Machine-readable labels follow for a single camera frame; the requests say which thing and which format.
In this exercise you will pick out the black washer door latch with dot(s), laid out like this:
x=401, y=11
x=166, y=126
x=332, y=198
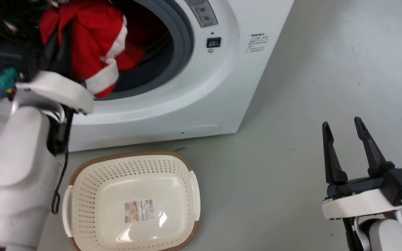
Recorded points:
x=213, y=42

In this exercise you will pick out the paper label in basket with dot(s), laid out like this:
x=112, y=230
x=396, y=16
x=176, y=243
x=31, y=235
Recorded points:
x=139, y=210

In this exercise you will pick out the grey rubber door seal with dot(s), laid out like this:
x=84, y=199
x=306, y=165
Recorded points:
x=184, y=42

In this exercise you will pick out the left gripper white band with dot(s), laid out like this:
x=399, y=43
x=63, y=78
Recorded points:
x=56, y=89

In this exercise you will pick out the red and white garment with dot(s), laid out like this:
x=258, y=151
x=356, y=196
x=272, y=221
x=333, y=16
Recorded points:
x=89, y=38

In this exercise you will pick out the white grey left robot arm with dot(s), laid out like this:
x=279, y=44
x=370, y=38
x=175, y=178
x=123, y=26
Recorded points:
x=16, y=174

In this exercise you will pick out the printed sticker on washer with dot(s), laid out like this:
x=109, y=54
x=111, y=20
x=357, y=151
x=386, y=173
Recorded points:
x=257, y=42

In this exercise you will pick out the teal connector on left gripper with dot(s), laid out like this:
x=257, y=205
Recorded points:
x=6, y=82

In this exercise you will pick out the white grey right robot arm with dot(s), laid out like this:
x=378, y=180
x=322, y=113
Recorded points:
x=389, y=237

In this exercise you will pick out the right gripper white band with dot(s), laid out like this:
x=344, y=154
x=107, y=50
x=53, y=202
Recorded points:
x=372, y=195

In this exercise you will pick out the cream perforated laundry basket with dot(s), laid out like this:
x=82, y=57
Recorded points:
x=92, y=181

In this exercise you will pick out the white front-load washing machine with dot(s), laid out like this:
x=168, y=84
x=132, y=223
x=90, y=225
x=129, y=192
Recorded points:
x=222, y=87

